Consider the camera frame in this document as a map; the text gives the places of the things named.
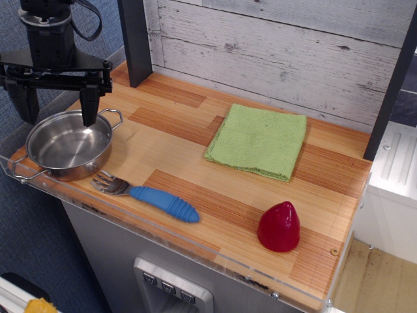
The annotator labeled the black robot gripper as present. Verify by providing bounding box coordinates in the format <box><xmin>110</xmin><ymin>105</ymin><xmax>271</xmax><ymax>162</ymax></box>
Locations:
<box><xmin>1</xmin><ymin>23</ymin><xmax>112</xmax><ymax>127</ymax></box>

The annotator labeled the green cloth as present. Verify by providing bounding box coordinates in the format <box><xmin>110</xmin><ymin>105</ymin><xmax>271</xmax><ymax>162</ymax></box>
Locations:
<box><xmin>205</xmin><ymin>104</ymin><xmax>307</xmax><ymax>182</ymax></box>

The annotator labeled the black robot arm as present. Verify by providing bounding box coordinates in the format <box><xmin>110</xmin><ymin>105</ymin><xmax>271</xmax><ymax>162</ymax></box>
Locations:
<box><xmin>1</xmin><ymin>1</ymin><xmax>112</xmax><ymax>127</ymax></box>

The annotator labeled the yellow object at corner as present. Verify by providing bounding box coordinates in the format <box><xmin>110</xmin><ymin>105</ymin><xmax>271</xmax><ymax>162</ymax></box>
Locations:
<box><xmin>23</xmin><ymin>298</ymin><xmax>58</xmax><ymax>313</ymax></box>

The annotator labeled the small steel pot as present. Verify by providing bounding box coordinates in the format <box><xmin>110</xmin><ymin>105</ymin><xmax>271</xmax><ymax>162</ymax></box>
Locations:
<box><xmin>11</xmin><ymin>108</ymin><xmax>124</xmax><ymax>181</ymax></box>

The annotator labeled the clear acrylic table guard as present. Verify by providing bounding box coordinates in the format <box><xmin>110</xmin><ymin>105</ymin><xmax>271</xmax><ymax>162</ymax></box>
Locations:
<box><xmin>1</xmin><ymin>146</ymin><xmax>371</xmax><ymax>312</ymax></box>

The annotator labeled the grey dispenser button panel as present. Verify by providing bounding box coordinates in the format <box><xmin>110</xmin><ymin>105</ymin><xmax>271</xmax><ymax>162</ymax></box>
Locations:
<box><xmin>134</xmin><ymin>257</ymin><xmax>214</xmax><ymax>312</ymax></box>

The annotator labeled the red plastic strawberry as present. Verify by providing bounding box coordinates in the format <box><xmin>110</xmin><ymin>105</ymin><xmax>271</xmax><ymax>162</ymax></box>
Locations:
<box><xmin>257</xmin><ymin>201</ymin><xmax>300</xmax><ymax>252</ymax></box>

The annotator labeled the white ridged side unit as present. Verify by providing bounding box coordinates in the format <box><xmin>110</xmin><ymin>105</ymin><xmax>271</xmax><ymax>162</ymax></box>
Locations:
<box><xmin>352</xmin><ymin>122</ymin><xmax>416</xmax><ymax>263</ymax></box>

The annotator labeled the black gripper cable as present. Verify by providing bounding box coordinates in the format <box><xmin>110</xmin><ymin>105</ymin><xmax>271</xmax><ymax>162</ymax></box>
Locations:
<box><xmin>69</xmin><ymin>0</ymin><xmax>103</xmax><ymax>42</ymax></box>

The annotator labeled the blue handled fork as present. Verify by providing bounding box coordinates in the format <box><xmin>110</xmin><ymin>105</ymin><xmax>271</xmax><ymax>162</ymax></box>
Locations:
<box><xmin>90</xmin><ymin>170</ymin><xmax>200</xmax><ymax>223</ymax></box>

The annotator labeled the dark left support post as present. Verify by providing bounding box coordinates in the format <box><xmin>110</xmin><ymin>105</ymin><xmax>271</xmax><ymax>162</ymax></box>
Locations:
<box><xmin>118</xmin><ymin>0</ymin><xmax>153</xmax><ymax>87</ymax></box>

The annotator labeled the dark support post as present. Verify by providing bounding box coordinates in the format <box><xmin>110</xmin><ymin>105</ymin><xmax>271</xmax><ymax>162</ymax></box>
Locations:
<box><xmin>363</xmin><ymin>8</ymin><xmax>416</xmax><ymax>161</ymax></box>
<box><xmin>118</xmin><ymin>0</ymin><xmax>153</xmax><ymax>87</ymax></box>

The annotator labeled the dark right support post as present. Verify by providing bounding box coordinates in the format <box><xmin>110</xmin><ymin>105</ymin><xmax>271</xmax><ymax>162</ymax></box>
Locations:
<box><xmin>363</xmin><ymin>8</ymin><xmax>416</xmax><ymax>161</ymax></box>

